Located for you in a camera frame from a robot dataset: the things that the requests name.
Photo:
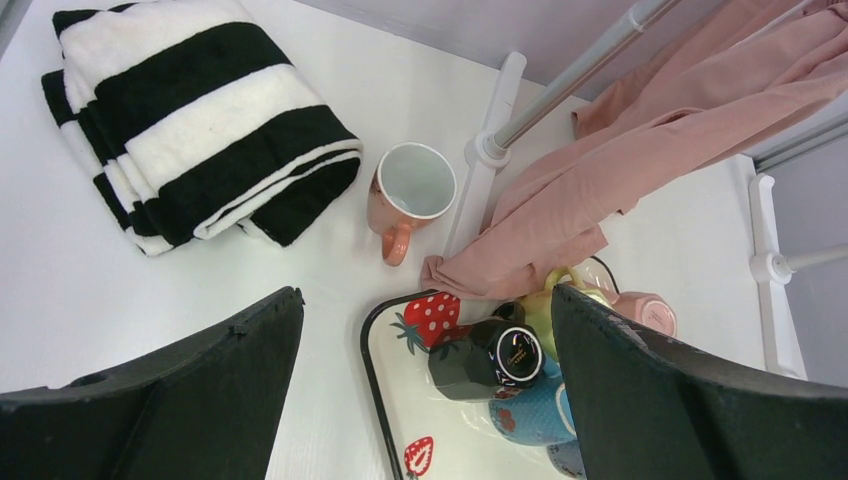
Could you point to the floral salmon mug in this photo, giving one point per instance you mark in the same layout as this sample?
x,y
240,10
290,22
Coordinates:
x,y
412,186

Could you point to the grey blue mug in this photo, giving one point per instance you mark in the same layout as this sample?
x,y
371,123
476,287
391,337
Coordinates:
x,y
567,459

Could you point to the black white striped towel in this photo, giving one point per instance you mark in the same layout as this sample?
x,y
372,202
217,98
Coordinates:
x,y
189,120

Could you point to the pale pink faceted mug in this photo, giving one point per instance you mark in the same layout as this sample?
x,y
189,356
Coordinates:
x,y
647,309

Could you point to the pink shorts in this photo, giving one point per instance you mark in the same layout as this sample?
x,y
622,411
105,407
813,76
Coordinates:
x,y
746,72

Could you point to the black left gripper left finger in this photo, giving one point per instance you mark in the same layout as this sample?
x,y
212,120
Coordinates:
x,y
205,407

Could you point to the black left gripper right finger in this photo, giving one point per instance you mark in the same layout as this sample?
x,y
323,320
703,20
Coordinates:
x,y
648,406

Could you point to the white clothes rack stand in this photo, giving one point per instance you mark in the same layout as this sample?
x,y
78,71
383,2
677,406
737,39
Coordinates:
x,y
488,152

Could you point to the strawberry print tray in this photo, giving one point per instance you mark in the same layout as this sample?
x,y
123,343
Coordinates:
x,y
425,434

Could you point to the bright blue mug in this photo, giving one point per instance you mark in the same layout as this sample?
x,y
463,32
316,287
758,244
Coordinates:
x,y
538,416

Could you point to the black faceted mug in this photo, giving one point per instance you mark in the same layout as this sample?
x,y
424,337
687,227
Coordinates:
x,y
491,359

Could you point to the green faceted mug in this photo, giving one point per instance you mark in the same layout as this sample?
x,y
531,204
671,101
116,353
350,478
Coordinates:
x,y
537,305

